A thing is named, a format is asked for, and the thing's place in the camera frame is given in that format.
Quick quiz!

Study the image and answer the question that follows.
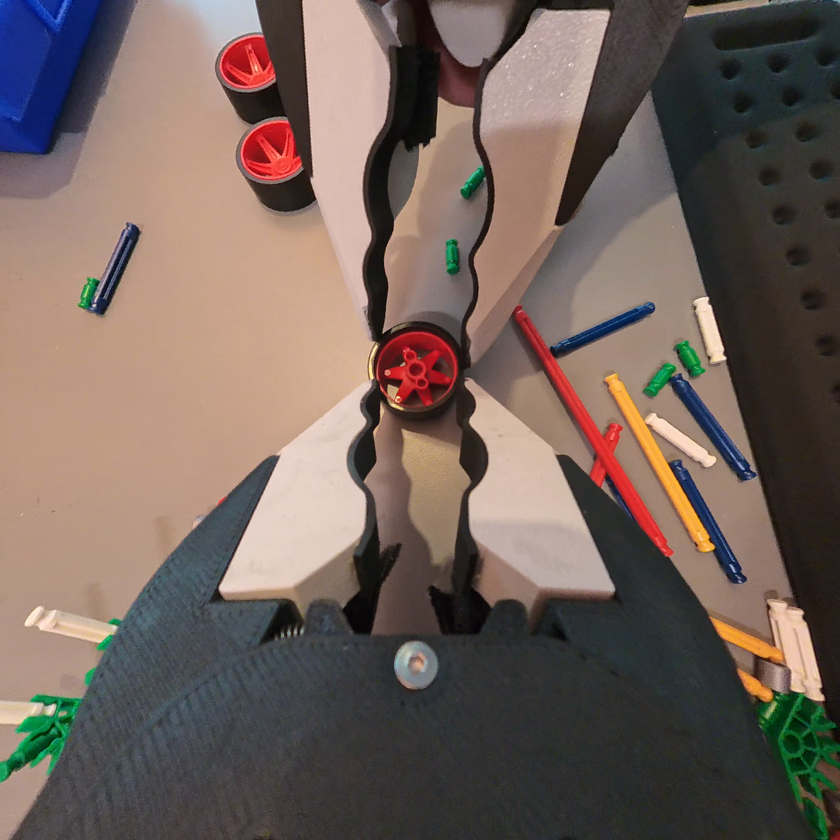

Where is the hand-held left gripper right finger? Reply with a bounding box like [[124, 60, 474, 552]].
[[428, 378, 616, 634]]

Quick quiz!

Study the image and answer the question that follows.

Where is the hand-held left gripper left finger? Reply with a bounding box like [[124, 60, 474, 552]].
[[218, 379, 403, 634]]

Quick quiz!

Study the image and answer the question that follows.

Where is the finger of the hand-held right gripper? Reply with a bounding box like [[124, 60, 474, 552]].
[[461, 8, 610, 361], [304, 0, 403, 337]]

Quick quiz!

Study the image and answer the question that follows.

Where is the red wheel with black tyre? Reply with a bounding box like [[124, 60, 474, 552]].
[[214, 31, 284, 126]]

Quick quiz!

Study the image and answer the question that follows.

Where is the red toy wheel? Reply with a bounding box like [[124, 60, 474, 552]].
[[239, 125, 304, 179], [218, 37, 277, 89], [376, 335, 457, 409]]

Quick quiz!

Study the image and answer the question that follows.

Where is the multicoloured toy frame assembly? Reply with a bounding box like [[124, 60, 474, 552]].
[[0, 605, 122, 782]]

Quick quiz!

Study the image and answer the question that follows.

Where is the person's right hand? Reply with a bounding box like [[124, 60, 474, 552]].
[[436, 52, 484, 107]]

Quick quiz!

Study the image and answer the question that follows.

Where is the short white rod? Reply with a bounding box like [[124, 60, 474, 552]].
[[766, 598, 805, 690], [644, 412, 718, 469], [784, 607, 826, 702], [693, 297, 727, 365]]

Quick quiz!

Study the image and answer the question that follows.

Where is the thick blue rod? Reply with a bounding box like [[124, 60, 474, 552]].
[[92, 223, 140, 316]]

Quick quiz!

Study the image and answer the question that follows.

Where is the black perforated foam strip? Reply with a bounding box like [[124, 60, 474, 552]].
[[653, 0, 840, 657]]

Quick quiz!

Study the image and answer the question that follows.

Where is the blue plastic bin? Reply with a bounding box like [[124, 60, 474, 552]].
[[0, 0, 102, 155]]

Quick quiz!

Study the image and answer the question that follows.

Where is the green fan connector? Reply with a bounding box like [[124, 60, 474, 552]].
[[758, 692, 840, 840]]

